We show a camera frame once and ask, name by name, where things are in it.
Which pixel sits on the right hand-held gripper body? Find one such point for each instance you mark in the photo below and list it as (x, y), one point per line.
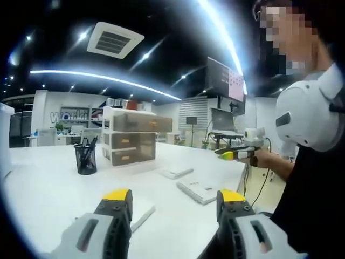
(253, 136)

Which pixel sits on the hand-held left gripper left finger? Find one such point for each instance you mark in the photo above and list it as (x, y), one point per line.
(89, 237)

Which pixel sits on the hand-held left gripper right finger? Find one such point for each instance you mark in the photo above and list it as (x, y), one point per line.
(242, 237)

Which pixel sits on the white spiral notebook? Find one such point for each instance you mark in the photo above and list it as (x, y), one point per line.
(196, 190)

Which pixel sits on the large white sticky note pad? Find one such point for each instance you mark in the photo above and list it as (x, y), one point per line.
(143, 213)

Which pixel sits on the thick white sticky note stack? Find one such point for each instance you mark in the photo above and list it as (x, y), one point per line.
(175, 172)

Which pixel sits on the black mesh pen holder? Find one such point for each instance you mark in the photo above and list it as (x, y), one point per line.
(86, 167)

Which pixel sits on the black marker pen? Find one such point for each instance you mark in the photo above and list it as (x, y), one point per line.
(94, 140)

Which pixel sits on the white desk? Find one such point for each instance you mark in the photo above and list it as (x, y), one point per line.
(54, 189)

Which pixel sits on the person's right hand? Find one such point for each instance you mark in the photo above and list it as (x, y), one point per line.
(262, 159)

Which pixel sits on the open laptop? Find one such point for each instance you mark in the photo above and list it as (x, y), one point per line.
(222, 120)

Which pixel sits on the small black screen on pole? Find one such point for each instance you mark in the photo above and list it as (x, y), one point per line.
(191, 120)

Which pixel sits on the white window blinds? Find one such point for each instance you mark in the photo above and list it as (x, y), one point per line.
(194, 108)

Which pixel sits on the hanging black display screen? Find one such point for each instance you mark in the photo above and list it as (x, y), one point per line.
(218, 78)

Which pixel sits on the white plastic drawer cabinet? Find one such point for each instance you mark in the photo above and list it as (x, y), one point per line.
(129, 140)

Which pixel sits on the person's head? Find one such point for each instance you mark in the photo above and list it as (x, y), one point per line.
(324, 56)

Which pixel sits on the long curved ceiling light strip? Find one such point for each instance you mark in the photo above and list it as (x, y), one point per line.
(107, 78)
(223, 31)

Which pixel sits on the small potted plant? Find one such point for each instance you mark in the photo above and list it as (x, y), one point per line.
(59, 126)

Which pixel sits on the translucent white storage box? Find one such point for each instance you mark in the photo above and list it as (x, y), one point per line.
(5, 135)

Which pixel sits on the white ceiling air vent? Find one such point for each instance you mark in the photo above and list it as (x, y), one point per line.
(116, 40)

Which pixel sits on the group of ceiling spotlights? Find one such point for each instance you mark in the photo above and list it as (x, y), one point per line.
(83, 34)

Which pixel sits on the blue wall lettering sign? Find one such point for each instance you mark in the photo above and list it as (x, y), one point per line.
(58, 118)

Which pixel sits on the white wall shelving unit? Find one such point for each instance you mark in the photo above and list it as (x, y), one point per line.
(118, 102)

